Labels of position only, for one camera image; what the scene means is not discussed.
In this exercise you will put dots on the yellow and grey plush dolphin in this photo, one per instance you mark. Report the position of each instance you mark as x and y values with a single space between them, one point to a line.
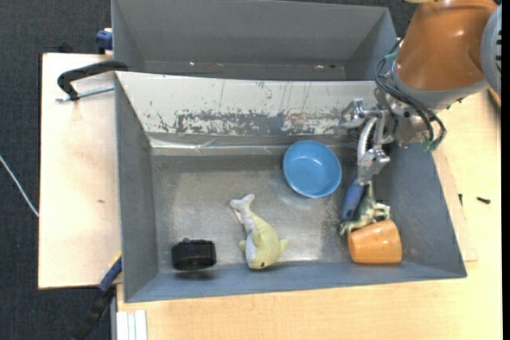
263 241

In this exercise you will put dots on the blue bowl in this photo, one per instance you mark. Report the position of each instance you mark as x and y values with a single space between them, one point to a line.
312 169

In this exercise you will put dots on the black round roll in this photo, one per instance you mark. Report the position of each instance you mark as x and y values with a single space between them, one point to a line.
194 255

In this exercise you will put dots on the orange cup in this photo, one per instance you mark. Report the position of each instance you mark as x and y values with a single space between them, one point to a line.
375 243

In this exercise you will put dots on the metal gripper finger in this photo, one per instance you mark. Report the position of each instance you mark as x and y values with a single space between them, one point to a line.
372 161
355 111

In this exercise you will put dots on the green toy dinosaur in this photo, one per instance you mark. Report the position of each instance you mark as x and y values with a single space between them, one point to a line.
368 209

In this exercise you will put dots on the grey metal bin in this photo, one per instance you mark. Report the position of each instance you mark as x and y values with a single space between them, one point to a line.
223 175

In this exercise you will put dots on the small black screw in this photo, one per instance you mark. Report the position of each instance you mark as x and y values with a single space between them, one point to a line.
483 200

